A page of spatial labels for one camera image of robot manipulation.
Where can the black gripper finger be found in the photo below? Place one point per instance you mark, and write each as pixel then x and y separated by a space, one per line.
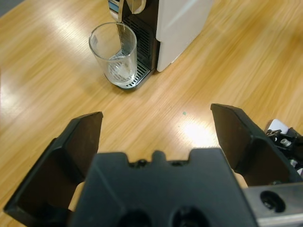
pixel 248 153
pixel 59 165

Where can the clear drinking glass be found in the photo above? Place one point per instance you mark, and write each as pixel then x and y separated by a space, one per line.
pixel 113 71

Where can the white coffee machine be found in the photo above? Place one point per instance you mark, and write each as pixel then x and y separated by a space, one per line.
pixel 180 28

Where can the black drip tray metal grille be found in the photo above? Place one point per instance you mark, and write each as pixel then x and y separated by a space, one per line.
pixel 142 75

